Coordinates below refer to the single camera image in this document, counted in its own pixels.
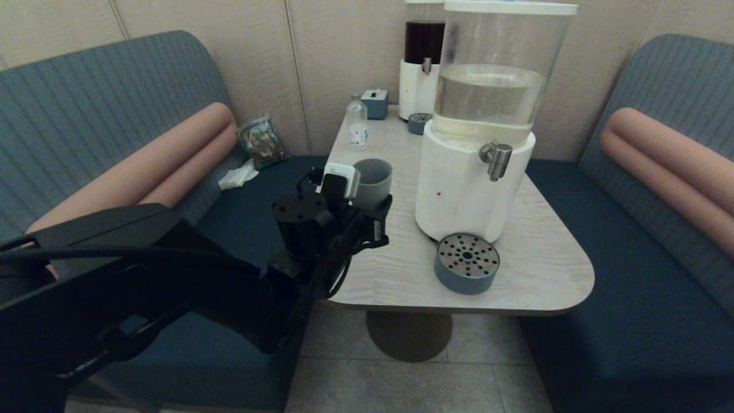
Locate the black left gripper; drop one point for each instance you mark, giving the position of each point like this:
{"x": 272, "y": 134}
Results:
{"x": 361, "y": 226}

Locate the grey plastic cup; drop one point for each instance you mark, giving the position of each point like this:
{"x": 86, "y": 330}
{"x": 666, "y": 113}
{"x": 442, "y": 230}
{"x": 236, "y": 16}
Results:
{"x": 375, "y": 183}

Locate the metal water dispenser tap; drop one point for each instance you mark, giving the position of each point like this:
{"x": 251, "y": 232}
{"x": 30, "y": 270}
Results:
{"x": 498, "y": 160}

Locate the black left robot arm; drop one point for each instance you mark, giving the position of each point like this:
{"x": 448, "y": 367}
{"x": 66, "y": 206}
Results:
{"x": 172, "y": 287}

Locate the large clear water dispenser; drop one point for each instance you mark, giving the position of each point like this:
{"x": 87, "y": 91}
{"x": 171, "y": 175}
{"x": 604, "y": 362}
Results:
{"x": 459, "y": 186}

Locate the clear plastic bottle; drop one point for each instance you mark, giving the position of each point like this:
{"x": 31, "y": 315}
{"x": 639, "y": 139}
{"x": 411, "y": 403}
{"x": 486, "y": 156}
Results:
{"x": 357, "y": 127}

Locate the small blue drip tray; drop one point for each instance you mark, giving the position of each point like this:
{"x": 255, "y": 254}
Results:
{"x": 417, "y": 126}

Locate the blue-grey tissue box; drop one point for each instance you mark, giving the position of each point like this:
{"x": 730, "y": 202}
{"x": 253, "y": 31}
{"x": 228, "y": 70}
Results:
{"x": 375, "y": 104}

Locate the blue perforated drip tray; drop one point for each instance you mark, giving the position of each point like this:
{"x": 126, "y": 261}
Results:
{"x": 465, "y": 275}

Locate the dark drink dispenser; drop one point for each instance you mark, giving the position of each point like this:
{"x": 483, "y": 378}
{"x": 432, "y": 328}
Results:
{"x": 415, "y": 90}

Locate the printed snack bag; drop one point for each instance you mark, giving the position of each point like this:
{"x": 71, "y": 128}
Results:
{"x": 262, "y": 143}

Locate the metal dark dispenser tap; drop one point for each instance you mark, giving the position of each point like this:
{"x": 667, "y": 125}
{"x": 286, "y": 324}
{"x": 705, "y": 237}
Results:
{"x": 427, "y": 66}

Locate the crumpled white tissue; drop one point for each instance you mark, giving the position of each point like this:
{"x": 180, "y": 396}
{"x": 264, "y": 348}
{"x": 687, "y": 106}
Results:
{"x": 237, "y": 176}

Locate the blue booth sofa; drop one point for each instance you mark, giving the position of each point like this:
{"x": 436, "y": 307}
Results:
{"x": 229, "y": 195}
{"x": 631, "y": 298}

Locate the pink bolster cushion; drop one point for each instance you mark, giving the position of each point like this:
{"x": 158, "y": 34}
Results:
{"x": 143, "y": 172}
{"x": 671, "y": 166}

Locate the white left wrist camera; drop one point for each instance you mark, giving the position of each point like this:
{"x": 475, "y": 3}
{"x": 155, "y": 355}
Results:
{"x": 344, "y": 178}

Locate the bronze table pedestal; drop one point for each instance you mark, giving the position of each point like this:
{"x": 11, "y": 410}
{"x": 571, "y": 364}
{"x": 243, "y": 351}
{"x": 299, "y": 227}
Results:
{"x": 408, "y": 338}

